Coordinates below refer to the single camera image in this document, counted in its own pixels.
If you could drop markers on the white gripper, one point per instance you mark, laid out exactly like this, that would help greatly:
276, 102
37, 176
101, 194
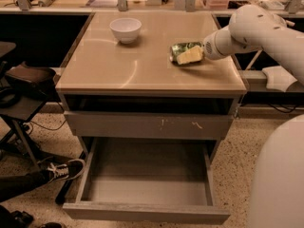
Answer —
210, 47

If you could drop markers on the green soda can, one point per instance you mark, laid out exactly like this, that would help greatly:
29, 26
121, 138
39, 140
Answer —
179, 48

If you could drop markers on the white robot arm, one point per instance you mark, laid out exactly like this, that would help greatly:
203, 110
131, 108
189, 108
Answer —
277, 193

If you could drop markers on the grey drawer cabinet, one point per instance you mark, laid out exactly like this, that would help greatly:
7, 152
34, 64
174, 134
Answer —
104, 75

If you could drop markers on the open grey lower drawer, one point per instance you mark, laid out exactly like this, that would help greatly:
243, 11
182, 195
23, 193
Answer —
147, 180

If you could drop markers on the closed grey upper drawer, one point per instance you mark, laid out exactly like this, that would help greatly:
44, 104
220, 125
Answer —
148, 125

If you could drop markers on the white ceramic bowl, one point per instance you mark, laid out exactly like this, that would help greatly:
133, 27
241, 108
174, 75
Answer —
126, 30

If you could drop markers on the white curved device on ledge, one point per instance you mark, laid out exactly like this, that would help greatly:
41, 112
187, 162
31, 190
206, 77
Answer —
278, 78

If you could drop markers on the dark brown bag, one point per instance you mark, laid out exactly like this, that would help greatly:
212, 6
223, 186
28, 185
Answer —
33, 82

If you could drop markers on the black and white sneaker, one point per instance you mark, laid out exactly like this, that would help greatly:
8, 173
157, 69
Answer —
66, 171

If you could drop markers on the black folding side table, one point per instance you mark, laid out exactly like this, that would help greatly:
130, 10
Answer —
17, 110

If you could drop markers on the person's leg in black trousers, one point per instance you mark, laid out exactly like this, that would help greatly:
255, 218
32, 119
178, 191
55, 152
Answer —
14, 186

